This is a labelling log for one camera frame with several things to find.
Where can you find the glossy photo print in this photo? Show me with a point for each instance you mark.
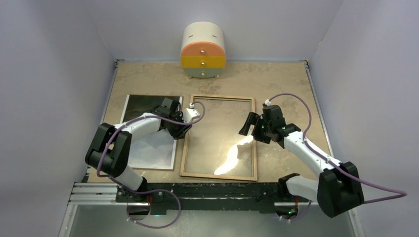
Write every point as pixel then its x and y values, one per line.
pixel 153 151

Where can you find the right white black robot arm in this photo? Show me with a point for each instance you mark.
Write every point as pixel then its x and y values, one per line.
pixel 336 189

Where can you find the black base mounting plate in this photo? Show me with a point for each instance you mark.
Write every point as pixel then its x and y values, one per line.
pixel 266 198

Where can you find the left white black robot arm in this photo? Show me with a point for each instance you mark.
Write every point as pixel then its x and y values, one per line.
pixel 109 150

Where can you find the round three-drawer mini cabinet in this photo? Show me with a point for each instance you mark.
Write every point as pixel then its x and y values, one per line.
pixel 203 53

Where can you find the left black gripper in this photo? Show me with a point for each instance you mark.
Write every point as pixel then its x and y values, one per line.
pixel 181 133

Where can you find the black wooden picture frame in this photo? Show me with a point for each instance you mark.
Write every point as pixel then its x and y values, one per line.
pixel 213 148

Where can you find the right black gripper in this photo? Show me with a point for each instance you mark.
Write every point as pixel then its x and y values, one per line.
pixel 252 119

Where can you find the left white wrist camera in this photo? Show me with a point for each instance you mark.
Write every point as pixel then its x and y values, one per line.
pixel 190 114

